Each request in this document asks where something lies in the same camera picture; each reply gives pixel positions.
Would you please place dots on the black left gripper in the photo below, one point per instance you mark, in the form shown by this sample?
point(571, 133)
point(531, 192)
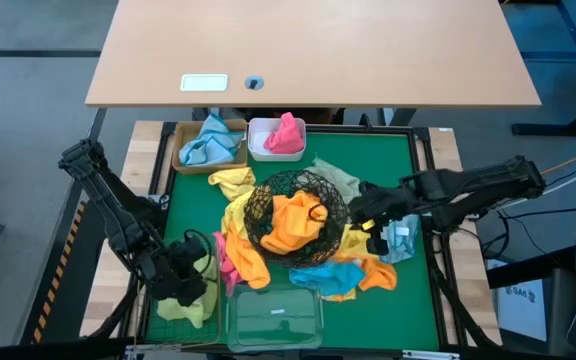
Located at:
point(178, 270)

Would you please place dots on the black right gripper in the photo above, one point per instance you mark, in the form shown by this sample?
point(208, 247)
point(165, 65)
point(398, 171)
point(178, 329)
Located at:
point(383, 205)

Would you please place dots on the lime green microfiber towel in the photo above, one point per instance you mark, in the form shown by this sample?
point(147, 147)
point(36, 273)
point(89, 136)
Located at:
point(195, 312)

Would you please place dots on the yellow microfiber towel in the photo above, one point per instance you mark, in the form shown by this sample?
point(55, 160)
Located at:
point(234, 212)
point(340, 296)
point(355, 242)
point(233, 181)

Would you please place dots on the pale green microfiber towel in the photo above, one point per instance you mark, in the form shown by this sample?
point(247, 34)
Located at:
point(338, 179)

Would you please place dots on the light blue microfiber towel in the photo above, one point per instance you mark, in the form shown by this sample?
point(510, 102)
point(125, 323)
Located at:
point(210, 147)
point(403, 240)

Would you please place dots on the turquoise microfiber towel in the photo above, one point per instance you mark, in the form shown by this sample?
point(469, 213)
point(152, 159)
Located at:
point(328, 277)

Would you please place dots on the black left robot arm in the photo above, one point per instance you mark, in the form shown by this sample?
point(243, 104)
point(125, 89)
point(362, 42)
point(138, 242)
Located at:
point(100, 185)

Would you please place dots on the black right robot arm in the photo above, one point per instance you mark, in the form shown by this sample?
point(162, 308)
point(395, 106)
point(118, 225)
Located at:
point(488, 177)

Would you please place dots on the clear plastic container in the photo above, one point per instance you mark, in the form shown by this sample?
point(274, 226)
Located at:
point(273, 320)

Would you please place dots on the green table mat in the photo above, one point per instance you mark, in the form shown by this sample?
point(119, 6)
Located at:
point(393, 310)

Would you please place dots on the white plastic bin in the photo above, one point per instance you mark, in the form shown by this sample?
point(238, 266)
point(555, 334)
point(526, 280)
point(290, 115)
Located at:
point(258, 142)

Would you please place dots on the black stand with hazard stripes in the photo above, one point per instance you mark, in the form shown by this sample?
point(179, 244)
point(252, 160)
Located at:
point(68, 280)

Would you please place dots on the tan wooden box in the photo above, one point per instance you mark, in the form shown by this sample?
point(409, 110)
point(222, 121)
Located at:
point(208, 170)

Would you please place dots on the grey round desk grommet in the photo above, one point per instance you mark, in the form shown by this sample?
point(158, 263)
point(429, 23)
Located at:
point(254, 82)

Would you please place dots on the beige desk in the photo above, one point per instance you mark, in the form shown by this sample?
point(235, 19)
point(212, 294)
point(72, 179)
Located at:
point(318, 45)

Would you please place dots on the white labelled carton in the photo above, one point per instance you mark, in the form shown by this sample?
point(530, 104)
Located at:
point(520, 312)

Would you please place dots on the white rectangular desk plate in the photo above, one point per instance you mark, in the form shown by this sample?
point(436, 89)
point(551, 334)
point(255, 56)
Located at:
point(204, 82)

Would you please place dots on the silver corner bracket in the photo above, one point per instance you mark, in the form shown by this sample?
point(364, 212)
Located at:
point(162, 201)

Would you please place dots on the white metal bracket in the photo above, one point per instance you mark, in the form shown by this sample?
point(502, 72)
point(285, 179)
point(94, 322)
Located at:
point(430, 355)

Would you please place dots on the black desk base frame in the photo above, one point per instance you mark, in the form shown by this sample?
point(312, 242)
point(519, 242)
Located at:
point(543, 130)

